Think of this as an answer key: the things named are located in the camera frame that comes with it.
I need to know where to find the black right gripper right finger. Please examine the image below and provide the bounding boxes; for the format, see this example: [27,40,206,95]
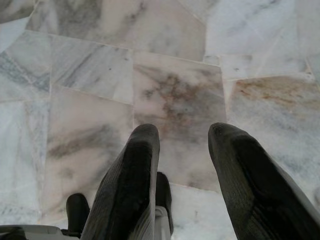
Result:
[207,121,320,240]

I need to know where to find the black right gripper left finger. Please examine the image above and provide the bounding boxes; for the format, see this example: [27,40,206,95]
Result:
[80,123,161,240]

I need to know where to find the robot leg with black foot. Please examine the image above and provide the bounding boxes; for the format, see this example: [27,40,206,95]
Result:
[0,171,175,240]

